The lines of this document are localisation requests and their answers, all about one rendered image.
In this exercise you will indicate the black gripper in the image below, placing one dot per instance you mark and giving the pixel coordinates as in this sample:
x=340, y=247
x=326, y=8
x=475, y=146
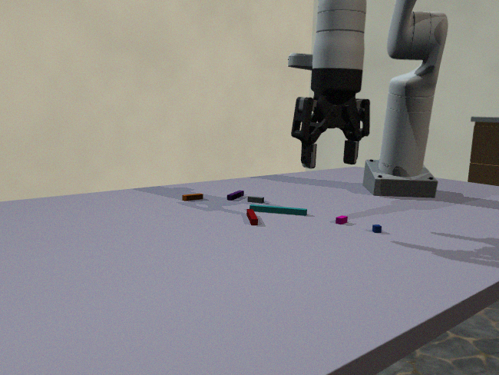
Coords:
x=332, y=109

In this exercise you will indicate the magenta rectangular block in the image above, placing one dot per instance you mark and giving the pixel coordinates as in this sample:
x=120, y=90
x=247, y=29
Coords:
x=341, y=220

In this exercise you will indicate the turquoise rod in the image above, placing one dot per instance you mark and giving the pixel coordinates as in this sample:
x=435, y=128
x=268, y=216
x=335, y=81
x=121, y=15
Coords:
x=278, y=210

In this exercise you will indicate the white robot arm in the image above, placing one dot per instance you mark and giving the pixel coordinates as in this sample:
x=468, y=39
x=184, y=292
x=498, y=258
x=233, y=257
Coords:
x=412, y=35

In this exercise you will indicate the purple rod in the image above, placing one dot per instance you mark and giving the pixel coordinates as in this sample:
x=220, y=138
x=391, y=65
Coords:
x=235, y=195

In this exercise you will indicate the orange rectangular bar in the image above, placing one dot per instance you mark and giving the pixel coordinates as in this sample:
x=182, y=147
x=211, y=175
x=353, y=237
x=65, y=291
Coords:
x=191, y=197

